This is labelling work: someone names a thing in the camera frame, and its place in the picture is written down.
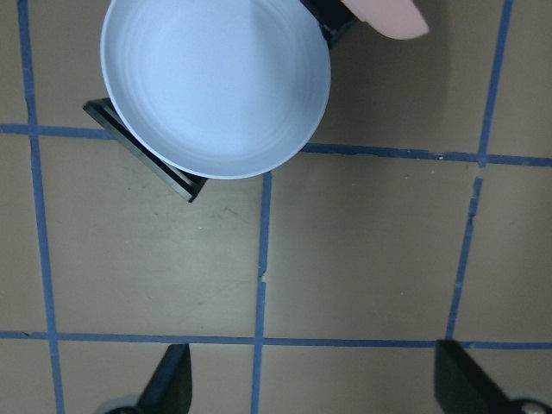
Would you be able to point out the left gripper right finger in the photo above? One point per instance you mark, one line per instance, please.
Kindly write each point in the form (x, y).
(462, 387)

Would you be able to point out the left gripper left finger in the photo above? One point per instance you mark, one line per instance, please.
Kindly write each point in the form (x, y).
(169, 390)

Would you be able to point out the blue plate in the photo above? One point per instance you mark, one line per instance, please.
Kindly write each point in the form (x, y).
(220, 89)

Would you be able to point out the pink plate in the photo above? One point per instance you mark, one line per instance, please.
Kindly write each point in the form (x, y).
(394, 19)

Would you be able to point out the black dish rack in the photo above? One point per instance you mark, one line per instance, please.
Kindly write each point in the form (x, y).
(334, 20)

